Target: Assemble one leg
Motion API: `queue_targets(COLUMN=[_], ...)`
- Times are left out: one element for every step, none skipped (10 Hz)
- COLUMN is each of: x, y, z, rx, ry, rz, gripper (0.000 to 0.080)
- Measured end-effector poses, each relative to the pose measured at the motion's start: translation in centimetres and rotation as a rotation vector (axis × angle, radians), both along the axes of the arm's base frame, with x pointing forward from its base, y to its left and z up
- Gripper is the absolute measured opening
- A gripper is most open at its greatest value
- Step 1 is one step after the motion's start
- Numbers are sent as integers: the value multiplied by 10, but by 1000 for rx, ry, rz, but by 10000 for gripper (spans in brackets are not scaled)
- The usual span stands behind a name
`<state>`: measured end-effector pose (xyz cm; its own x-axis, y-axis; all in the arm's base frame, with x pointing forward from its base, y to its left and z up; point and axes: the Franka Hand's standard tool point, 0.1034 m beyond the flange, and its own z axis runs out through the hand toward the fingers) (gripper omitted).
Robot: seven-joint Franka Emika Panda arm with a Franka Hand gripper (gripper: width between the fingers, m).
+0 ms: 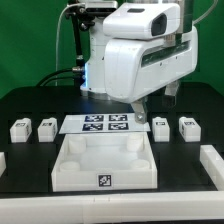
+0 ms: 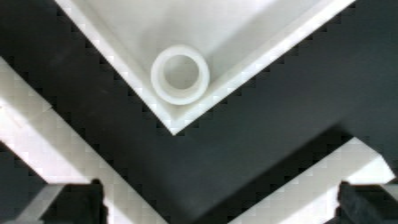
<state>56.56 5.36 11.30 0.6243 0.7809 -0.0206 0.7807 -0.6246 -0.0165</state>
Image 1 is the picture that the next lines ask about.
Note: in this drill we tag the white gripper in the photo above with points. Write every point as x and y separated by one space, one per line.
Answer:
148 49

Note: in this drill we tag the white marker sheet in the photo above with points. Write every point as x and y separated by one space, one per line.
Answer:
102 123

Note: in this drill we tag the white right fence bar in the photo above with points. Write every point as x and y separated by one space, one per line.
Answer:
213 163

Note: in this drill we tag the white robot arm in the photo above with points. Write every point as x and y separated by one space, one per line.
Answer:
94 67

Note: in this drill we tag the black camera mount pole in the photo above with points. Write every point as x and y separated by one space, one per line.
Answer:
72 15

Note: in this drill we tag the white square table top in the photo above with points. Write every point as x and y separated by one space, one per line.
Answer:
104 161

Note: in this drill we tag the white front fence bar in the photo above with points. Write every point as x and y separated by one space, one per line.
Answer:
113 208

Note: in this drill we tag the grey camera on mount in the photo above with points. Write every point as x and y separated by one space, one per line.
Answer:
100 6

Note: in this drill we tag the white left fence piece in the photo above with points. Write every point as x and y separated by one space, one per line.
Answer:
2 163

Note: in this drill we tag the white fence bar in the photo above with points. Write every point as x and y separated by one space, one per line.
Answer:
113 208
213 163

